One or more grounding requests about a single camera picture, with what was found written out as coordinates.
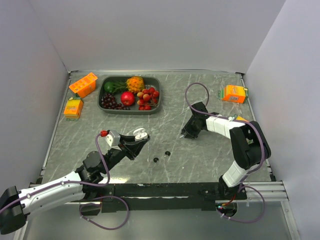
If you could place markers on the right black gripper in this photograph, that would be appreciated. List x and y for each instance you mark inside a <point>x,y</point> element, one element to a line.
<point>191,134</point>

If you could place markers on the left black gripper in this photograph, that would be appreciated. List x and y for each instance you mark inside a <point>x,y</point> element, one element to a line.
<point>131,147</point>

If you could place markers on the white earbud charging case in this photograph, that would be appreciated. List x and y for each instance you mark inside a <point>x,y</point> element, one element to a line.
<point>140,134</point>

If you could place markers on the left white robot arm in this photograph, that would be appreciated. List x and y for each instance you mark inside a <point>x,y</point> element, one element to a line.
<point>16,206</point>

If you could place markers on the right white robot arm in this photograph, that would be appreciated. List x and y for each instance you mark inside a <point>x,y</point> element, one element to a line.
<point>249,145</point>

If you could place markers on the red apple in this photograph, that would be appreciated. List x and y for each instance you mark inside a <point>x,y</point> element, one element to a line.
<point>127,98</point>

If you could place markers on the dark purple grape bunch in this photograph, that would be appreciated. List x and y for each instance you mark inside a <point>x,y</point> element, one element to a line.
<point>108,101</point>

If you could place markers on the red lychee cluster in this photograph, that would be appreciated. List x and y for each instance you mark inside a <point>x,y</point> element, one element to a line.
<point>148,99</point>

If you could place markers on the orange box front right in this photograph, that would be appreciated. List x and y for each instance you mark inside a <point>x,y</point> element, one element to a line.
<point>236,118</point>

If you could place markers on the orange box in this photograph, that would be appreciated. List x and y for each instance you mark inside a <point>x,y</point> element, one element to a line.
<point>236,118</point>
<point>234,93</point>

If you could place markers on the orange spiky fruit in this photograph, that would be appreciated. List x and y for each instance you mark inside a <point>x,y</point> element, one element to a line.
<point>135,84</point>

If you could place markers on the green lime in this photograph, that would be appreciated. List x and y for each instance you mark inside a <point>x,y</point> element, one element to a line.
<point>109,87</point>

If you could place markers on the orange box back right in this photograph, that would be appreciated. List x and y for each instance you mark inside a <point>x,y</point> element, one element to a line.
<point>234,93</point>

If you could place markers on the dark grey fruit tray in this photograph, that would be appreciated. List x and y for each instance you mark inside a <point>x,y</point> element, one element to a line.
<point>133,110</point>

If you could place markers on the orange sponge pack left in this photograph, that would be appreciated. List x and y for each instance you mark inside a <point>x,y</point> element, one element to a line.
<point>73,108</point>

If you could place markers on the orange carton back left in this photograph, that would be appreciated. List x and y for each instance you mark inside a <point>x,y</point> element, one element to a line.
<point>84,86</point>

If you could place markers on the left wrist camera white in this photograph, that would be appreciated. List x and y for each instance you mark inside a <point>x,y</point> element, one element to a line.
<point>112,137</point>

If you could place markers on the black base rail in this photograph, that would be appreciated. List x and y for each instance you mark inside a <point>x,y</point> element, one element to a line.
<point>161,196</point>

